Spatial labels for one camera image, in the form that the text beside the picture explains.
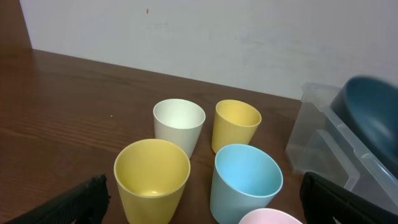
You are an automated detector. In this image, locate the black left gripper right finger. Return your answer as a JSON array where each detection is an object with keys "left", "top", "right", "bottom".
[{"left": 300, "top": 172, "right": 397, "bottom": 224}]

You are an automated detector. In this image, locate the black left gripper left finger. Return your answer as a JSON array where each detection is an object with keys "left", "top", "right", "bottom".
[{"left": 7, "top": 174, "right": 110, "bottom": 224}]

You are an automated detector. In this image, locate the clear plastic storage bin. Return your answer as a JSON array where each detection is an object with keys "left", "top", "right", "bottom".
[{"left": 285, "top": 83, "right": 397, "bottom": 213}]

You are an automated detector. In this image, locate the pink plastic cup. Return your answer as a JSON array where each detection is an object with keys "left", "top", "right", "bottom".
[{"left": 239, "top": 208, "right": 302, "bottom": 224}]

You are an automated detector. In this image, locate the yellow cup near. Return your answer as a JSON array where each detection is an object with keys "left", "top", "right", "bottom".
[{"left": 114, "top": 139, "right": 191, "bottom": 224}]

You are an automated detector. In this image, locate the yellow cup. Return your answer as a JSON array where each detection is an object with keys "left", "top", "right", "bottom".
[
  {"left": 211, "top": 100, "right": 262, "bottom": 154},
  {"left": 114, "top": 139, "right": 191, "bottom": 224}
]

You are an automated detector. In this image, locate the light blue plastic cup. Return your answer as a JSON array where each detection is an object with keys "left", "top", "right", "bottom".
[{"left": 210, "top": 144, "right": 284, "bottom": 223}]

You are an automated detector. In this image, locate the dark teal large bowl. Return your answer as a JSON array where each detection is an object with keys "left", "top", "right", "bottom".
[{"left": 330, "top": 76, "right": 397, "bottom": 177}]

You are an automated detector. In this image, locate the yellow cup far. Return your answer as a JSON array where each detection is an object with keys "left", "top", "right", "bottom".
[{"left": 211, "top": 100, "right": 262, "bottom": 154}]

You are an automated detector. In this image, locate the white plastic cup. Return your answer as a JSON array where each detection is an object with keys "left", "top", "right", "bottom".
[{"left": 153, "top": 98, "right": 206, "bottom": 158}]

